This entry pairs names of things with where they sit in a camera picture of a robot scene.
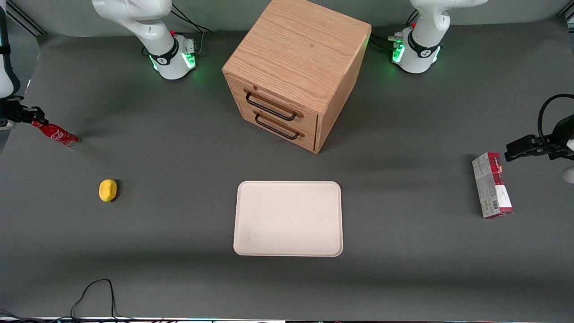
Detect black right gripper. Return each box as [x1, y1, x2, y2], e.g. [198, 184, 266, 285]
[0, 96, 49, 130]

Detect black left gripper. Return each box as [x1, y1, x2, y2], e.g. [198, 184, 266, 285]
[504, 114, 574, 162]

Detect red cola can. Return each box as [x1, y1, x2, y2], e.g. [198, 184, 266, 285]
[31, 120, 81, 149]

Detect beige plastic tray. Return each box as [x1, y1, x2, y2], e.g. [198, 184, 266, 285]
[233, 181, 344, 257]

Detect red white carton box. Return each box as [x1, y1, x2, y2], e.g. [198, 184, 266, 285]
[472, 152, 514, 219]

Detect yellow lemon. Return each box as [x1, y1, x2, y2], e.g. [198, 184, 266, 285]
[99, 179, 118, 203]

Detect grey table mat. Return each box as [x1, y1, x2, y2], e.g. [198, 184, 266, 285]
[0, 16, 574, 320]

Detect wooden drawer cabinet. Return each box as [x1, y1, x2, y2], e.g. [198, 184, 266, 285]
[222, 0, 372, 154]

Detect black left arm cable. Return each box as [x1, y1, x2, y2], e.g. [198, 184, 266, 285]
[537, 93, 574, 145]

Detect aluminium frame rail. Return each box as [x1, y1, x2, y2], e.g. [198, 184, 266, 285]
[4, 0, 47, 36]

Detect black left base cables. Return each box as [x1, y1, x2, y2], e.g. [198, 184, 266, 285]
[370, 9, 420, 52]

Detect black base cables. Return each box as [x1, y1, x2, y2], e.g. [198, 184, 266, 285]
[170, 6, 213, 57]
[370, 9, 420, 52]

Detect thin black loose cable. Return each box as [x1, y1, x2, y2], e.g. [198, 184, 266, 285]
[0, 279, 135, 322]

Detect black right base cables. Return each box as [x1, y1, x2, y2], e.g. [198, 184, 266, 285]
[170, 6, 213, 57]

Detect long black drawer handle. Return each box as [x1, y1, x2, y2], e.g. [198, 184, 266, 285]
[244, 88, 304, 122]

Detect short black drawer handle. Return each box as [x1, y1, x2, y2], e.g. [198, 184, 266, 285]
[253, 111, 305, 140]

